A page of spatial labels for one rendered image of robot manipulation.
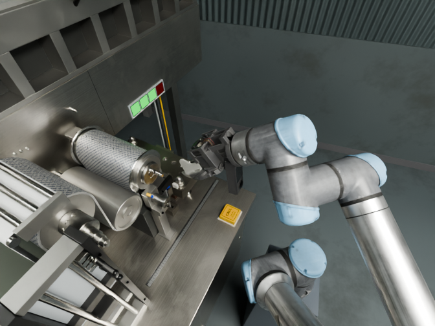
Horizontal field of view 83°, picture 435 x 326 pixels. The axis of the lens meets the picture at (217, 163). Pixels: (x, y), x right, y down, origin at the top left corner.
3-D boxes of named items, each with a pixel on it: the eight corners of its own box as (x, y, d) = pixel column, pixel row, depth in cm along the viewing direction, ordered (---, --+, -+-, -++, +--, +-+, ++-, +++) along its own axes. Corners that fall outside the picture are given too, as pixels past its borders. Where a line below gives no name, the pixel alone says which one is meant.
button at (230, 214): (234, 225, 104) (234, 222, 102) (219, 218, 106) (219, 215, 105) (240, 212, 108) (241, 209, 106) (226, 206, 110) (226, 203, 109)
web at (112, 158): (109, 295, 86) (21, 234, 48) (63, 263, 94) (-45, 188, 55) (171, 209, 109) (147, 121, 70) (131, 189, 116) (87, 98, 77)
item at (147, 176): (145, 165, 74) (160, 160, 80) (140, 163, 74) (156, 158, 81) (142, 187, 76) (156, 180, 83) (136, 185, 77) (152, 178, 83)
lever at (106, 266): (115, 278, 49) (115, 277, 47) (94, 263, 48) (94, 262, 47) (120, 271, 49) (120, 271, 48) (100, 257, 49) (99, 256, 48)
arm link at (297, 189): (347, 213, 43) (333, 154, 43) (290, 232, 41) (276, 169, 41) (320, 207, 51) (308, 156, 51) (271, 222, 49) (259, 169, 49)
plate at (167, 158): (183, 199, 105) (182, 191, 100) (112, 165, 117) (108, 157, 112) (202, 173, 114) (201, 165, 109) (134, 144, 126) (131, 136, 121)
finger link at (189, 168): (171, 159, 66) (195, 149, 60) (186, 174, 68) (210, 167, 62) (166, 167, 63) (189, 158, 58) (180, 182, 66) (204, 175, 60)
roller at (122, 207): (122, 237, 79) (109, 218, 69) (66, 204, 86) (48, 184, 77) (145, 207, 85) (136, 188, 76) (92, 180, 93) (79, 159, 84)
